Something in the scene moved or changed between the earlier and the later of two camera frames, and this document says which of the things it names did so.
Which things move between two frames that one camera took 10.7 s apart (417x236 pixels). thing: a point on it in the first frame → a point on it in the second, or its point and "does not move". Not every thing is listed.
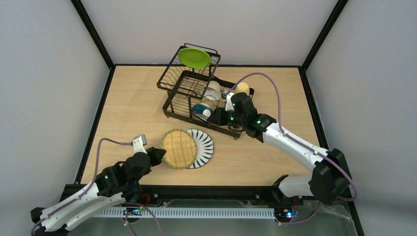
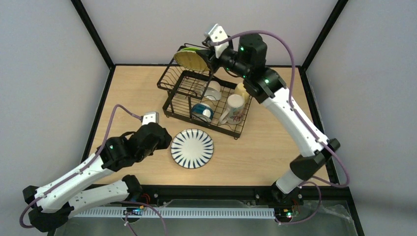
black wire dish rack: x=194 y=94 does not move
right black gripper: x=220 y=116 → x=212 y=60
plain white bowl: x=213 y=90 does not move
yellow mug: x=242 y=87 does not move
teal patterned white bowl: x=202 y=110 does not move
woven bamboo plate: x=181 y=148 → x=191 y=60
